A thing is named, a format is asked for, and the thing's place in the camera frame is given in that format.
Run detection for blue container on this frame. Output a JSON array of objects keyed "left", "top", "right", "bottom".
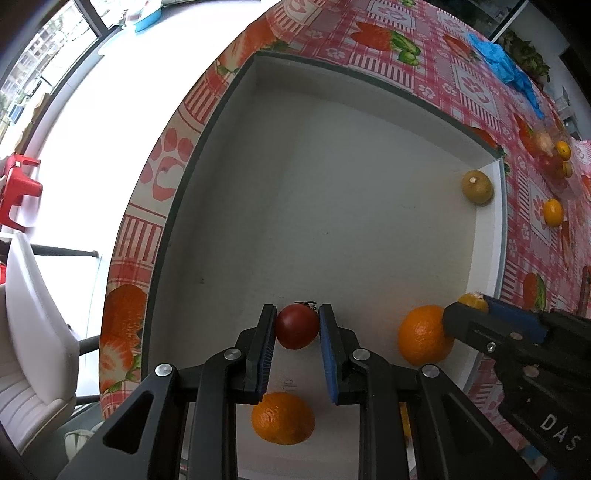
[{"left": 134, "top": 0, "right": 163, "bottom": 32}]

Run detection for textured orange mandarin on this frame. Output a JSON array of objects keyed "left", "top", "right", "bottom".
[
  {"left": 398, "top": 305, "right": 455, "bottom": 366},
  {"left": 252, "top": 391, "right": 316, "bottom": 446}
]

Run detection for clear glass bowl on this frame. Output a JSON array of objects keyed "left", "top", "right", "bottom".
[{"left": 526, "top": 117, "right": 583, "bottom": 195}]

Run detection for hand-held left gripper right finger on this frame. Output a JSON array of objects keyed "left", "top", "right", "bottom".
[{"left": 318, "top": 303, "right": 539, "bottom": 480}]

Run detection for blue plastic gloves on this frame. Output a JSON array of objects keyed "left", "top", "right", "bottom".
[{"left": 467, "top": 31, "right": 546, "bottom": 116}]

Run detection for orange cherry tomato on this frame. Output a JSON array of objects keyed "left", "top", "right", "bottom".
[{"left": 457, "top": 292, "right": 489, "bottom": 312}]

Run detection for white box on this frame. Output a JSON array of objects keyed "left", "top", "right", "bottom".
[{"left": 145, "top": 51, "right": 509, "bottom": 480}]

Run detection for small smooth orange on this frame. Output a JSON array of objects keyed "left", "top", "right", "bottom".
[{"left": 542, "top": 198, "right": 565, "bottom": 228}]

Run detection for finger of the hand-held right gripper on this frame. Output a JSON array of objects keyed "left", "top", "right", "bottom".
[
  {"left": 442, "top": 302, "right": 548, "bottom": 366},
  {"left": 480, "top": 295, "right": 550, "bottom": 346}
]

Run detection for white chair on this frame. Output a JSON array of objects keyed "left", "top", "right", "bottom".
[{"left": 0, "top": 233, "right": 81, "bottom": 444}]

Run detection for red plastic stool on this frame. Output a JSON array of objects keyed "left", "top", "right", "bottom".
[{"left": 0, "top": 154, "right": 43, "bottom": 232}]

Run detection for tan round longan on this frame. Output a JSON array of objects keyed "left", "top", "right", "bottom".
[{"left": 461, "top": 170, "right": 494, "bottom": 205}]

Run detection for green potted plant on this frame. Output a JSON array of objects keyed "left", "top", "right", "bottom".
[{"left": 501, "top": 30, "right": 551, "bottom": 84}]

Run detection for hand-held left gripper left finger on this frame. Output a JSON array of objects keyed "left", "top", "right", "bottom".
[{"left": 55, "top": 303, "right": 278, "bottom": 480}]

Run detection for dark red cherry tomato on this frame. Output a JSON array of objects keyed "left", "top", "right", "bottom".
[{"left": 275, "top": 302, "right": 321, "bottom": 350}]

